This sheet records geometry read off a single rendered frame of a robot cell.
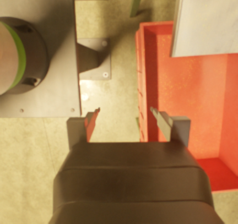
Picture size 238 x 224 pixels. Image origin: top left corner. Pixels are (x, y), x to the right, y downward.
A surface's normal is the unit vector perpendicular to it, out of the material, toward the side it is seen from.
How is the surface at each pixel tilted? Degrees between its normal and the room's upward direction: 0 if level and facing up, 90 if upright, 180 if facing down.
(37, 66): 70
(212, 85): 0
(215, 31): 30
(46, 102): 0
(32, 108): 0
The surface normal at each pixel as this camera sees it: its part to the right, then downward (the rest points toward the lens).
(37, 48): 0.89, -0.07
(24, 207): 0.00, 0.25
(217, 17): 0.04, 0.70
